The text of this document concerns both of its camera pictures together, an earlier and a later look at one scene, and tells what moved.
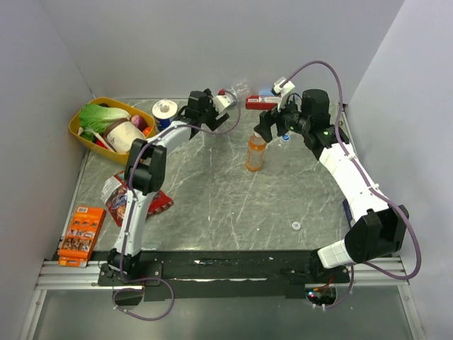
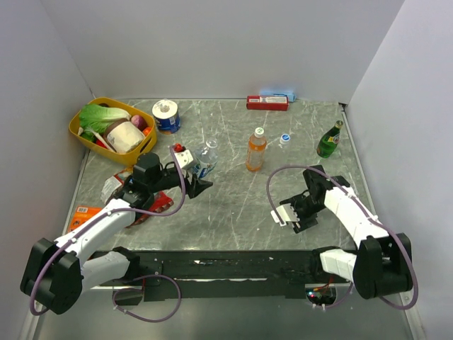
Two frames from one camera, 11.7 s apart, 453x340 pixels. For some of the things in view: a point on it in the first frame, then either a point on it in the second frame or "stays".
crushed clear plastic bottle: [239, 88] -> [207, 159]
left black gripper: [214, 123] -> [196, 186]
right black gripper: [267, 119] -> [304, 223]
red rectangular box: [261, 103] stays
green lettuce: [94, 118] stays
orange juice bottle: [255, 152] stays
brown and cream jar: [120, 133] stays
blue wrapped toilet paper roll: [163, 111] stays
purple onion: [139, 122] stays
